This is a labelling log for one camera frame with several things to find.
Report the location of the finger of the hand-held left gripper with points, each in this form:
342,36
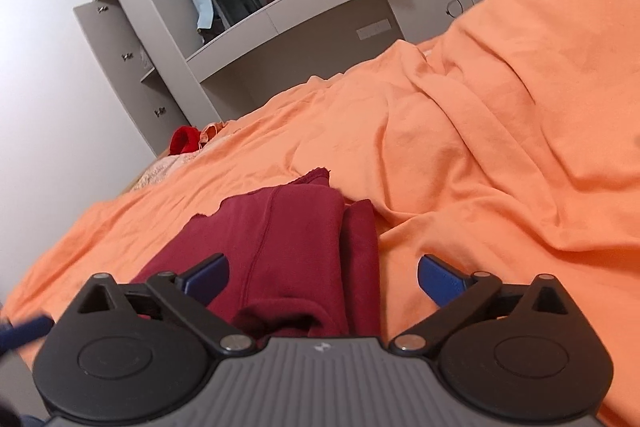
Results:
25,332

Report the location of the small orange cloth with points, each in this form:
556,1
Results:
212,133

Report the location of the red cloth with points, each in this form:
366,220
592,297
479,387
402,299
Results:
184,140

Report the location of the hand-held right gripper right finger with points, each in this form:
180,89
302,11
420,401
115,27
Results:
440,279

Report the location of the grey wardrobe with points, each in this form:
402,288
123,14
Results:
145,32

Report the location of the white wall socket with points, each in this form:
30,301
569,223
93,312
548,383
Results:
373,29

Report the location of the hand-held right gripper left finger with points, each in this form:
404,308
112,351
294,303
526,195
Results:
207,276

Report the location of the beige patterned bed sheet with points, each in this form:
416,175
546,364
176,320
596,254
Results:
162,172

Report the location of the maroon long-sleeve sweater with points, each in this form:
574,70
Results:
290,237

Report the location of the orange blanket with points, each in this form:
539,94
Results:
475,132

